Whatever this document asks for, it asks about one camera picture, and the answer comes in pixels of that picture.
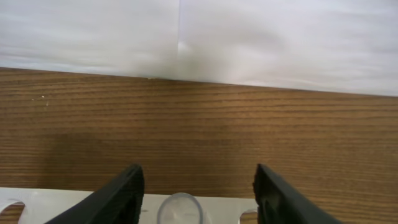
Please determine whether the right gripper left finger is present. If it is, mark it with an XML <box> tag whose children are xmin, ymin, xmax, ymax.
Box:
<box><xmin>43</xmin><ymin>163</ymin><xmax>146</xmax><ymax>224</ymax></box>

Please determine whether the white test tube rack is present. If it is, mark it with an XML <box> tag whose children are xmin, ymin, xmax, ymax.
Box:
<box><xmin>0</xmin><ymin>186</ymin><xmax>259</xmax><ymax>224</ymax></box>

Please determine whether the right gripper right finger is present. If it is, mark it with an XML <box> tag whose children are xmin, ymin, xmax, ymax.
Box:
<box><xmin>252</xmin><ymin>163</ymin><xmax>345</xmax><ymax>224</ymax></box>

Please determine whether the clear test tube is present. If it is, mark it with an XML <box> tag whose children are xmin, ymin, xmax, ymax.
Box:
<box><xmin>156</xmin><ymin>192</ymin><xmax>205</xmax><ymax>224</ymax></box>

